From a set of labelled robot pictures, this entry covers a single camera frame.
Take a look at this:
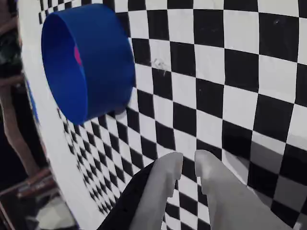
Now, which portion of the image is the pink faceted ball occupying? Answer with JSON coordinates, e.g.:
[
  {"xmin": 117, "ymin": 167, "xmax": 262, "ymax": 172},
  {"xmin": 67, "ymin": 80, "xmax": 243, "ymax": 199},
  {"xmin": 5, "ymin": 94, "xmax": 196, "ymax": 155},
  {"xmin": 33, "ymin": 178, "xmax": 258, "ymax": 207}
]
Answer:
[{"xmin": 73, "ymin": 44, "xmax": 83, "ymax": 66}]

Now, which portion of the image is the blue tape strip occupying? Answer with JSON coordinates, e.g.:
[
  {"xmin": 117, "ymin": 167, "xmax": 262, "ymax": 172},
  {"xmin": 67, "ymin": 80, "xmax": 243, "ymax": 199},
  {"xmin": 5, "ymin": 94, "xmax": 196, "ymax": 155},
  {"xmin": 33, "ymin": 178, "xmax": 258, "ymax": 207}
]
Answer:
[{"xmin": 25, "ymin": 79, "xmax": 39, "ymax": 122}]

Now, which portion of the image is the blue round box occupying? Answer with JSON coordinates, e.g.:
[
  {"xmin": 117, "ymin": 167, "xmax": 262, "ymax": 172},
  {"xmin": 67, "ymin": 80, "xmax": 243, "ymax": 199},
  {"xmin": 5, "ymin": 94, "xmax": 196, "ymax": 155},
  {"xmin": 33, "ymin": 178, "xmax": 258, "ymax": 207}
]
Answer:
[{"xmin": 41, "ymin": 3, "xmax": 136, "ymax": 126}]

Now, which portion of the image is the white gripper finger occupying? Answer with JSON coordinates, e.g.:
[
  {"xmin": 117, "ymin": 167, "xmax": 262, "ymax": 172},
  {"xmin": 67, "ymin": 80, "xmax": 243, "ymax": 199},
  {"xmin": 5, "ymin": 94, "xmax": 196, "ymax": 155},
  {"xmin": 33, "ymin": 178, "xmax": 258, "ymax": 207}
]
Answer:
[{"xmin": 194, "ymin": 149, "xmax": 298, "ymax": 230}]

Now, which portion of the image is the green ivy plant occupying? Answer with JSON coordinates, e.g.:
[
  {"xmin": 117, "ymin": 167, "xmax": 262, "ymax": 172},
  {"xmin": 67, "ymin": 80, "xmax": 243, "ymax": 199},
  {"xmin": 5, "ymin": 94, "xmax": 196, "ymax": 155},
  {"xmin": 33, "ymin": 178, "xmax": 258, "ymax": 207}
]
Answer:
[{"xmin": 0, "ymin": 31, "xmax": 24, "ymax": 72}]

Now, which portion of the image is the wooden chair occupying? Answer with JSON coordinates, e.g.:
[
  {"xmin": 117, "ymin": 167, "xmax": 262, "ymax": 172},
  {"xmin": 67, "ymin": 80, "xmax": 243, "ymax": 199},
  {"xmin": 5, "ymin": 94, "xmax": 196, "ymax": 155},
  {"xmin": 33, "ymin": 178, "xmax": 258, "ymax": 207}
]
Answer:
[{"xmin": 0, "ymin": 75, "xmax": 60, "ymax": 199}]

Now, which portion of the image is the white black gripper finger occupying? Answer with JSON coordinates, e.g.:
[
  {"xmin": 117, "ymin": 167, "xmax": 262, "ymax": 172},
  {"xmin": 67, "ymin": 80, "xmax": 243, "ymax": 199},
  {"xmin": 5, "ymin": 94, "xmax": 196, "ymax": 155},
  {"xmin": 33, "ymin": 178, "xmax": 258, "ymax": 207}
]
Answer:
[{"xmin": 98, "ymin": 152, "xmax": 184, "ymax": 230}]

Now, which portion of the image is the black white checkered mat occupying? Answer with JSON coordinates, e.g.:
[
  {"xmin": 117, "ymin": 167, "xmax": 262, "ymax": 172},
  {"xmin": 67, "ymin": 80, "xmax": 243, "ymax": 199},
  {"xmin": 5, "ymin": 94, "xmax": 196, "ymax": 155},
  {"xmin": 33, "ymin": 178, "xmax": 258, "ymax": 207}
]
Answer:
[{"xmin": 18, "ymin": 0, "xmax": 307, "ymax": 230}]

